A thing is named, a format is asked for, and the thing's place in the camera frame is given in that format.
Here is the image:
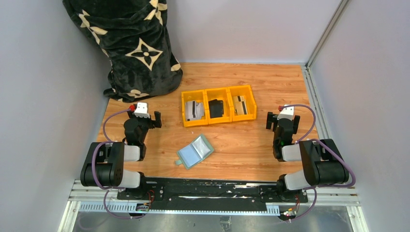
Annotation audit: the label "beige card in bin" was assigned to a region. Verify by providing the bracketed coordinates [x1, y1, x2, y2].
[233, 95, 248, 115]

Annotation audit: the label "black floral blanket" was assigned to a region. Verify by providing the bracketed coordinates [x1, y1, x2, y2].
[63, 0, 183, 102]

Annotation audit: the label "aluminium frame rail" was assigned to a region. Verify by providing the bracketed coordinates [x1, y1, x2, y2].
[302, 0, 351, 70]

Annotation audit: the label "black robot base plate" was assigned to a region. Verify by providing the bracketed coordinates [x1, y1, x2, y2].
[117, 177, 308, 213]

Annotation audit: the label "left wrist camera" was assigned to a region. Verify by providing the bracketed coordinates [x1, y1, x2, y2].
[128, 102, 148, 117]

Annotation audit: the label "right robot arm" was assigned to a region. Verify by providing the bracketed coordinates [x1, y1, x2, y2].
[262, 112, 350, 201]

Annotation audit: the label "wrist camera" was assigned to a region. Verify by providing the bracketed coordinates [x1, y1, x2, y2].
[128, 102, 148, 117]
[277, 104, 294, 120]

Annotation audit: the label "yellow bin with black card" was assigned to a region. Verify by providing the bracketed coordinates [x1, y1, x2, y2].
[205, 87, 233, 124]

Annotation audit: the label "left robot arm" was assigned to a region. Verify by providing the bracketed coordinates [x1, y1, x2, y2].
[80, 102, 162, 200]

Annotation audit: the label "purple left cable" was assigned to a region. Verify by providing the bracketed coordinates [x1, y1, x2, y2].
[91, 108, 146, 220]

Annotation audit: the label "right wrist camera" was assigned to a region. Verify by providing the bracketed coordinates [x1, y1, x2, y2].
[277, 104, 294, 120]

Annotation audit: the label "black card in bin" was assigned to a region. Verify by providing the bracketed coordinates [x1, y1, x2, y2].
[208, 99, 224, 118]

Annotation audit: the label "white cards in bin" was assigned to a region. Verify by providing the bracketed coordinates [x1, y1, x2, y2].
[185, 101, 205, 121]

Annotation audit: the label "yellow bin with white cards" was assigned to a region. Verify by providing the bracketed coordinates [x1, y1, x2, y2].
[181, 89, 208, 128]

